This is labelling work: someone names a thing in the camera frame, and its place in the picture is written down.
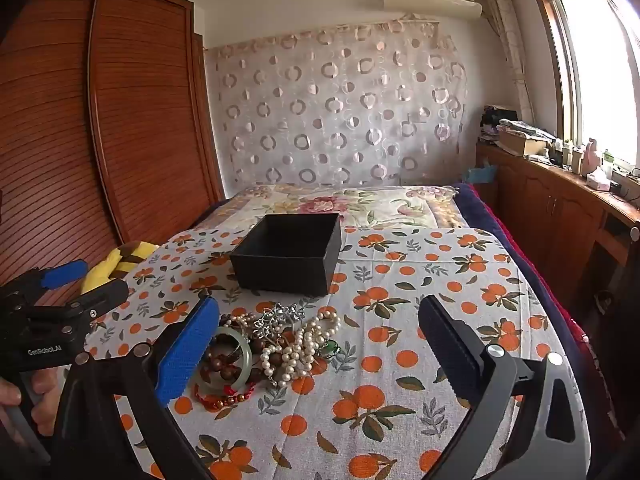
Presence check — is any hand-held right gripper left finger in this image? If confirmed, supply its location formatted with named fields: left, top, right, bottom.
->
left=52, top=296, right=221, bottom=480

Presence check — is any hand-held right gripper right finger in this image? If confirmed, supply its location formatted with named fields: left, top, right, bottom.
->
left=417, top=296, right=591, bottom=480

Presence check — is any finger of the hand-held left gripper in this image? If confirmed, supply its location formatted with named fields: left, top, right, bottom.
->
left=27, top=279, right=131, bottom=335
left=5, top=259, right=91, bottom=292

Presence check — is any brown wooden bead bracelet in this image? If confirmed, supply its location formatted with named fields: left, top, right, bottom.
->
left=200, top=332, right=273, bottom=386

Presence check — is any pale green jade bangle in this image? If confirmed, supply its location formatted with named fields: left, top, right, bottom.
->
left=197, top=326, right=252, bottom=395

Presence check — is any red string bracelet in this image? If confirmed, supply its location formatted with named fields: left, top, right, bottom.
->
left=194, top=382, right=261, bottom=411

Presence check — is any silver flower brooch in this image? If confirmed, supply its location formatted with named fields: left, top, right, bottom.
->
left=251, top=304, right=306, bottom=343

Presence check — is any white pearl necklace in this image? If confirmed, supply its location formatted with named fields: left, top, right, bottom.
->
left=222, top=310, right=342, bottom=387

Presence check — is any black cardboard box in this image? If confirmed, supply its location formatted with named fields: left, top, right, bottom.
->
left=229, top=212, right=343, bottom=297

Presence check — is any person's left hand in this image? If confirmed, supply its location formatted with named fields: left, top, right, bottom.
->
left=0, top=369, right=58, bottom=438

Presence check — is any yellow striped cloth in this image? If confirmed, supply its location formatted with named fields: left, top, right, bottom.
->
left=80, top=241, right=161, bottom=295

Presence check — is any orange fruit print tablecloth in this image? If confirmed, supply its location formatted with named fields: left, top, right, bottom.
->
left=65, top=225, right=591, bottom=480

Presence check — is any dark blue blanket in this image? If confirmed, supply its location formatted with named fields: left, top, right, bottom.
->
left=457, top=183, right=601, bottom=411

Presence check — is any wooden slatted wardrobe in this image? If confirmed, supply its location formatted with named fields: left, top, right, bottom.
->
left=0, top=0, right=226, bottom=306

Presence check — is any floral blanket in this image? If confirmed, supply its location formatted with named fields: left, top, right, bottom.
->
left=215, top=183, right=468, bottom=233

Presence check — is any wooden cabinet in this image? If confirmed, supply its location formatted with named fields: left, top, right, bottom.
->
left=475, top=142, right=640, bottom=321

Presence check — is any blue bag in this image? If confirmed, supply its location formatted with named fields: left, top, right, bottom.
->
left=462, top=164, right=498, bottom=186

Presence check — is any open cardboard box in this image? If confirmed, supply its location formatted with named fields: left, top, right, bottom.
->
left=497, top=130, right=548, bottom=157

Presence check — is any pile of clothes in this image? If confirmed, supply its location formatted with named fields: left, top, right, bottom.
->
left=480, top=105, right=518, bottom=146

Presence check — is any pink figurine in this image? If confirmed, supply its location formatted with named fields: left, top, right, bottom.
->
left=580, top=137, right=603, bottom=177

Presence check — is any circle pattern sheer curtain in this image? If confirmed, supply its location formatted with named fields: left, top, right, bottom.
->
left=205, top=20, right=468, bottom=188

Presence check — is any window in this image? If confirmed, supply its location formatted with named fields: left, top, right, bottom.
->
left=530, top=0, right=640, bottom=166

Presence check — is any tied floral window curtain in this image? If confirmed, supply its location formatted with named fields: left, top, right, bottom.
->
left=480, top=0, right=536, bottom=121

